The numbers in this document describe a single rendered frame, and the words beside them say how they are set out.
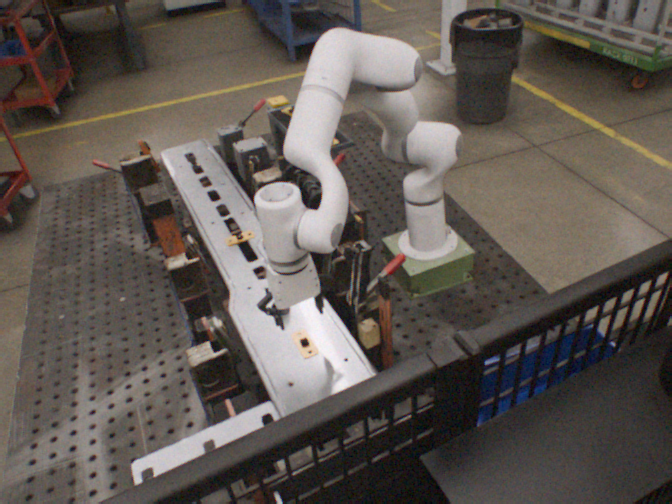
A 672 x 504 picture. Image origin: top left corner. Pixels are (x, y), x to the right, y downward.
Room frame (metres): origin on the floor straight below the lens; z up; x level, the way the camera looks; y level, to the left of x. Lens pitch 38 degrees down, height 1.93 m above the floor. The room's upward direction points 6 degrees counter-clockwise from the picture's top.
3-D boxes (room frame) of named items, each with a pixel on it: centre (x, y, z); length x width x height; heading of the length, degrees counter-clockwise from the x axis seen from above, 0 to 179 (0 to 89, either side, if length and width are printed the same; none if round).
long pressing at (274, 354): (1.30, 0.28, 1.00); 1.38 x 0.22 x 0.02; 22
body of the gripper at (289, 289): (0.85, 0.09, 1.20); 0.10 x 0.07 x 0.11; 112
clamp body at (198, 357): (0.83, 0.31, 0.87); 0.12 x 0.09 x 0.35; 112
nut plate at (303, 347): (0.85, 0.09, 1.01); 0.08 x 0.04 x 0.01; 22
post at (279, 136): (1.86, 0.14, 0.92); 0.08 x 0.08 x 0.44; 22
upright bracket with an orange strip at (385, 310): (0.82, -0.09, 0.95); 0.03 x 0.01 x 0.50; 22
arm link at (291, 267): (0.85, 0.09, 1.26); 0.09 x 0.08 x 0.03; 112
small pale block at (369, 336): (0.83, -0.05, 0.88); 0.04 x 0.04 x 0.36; 22
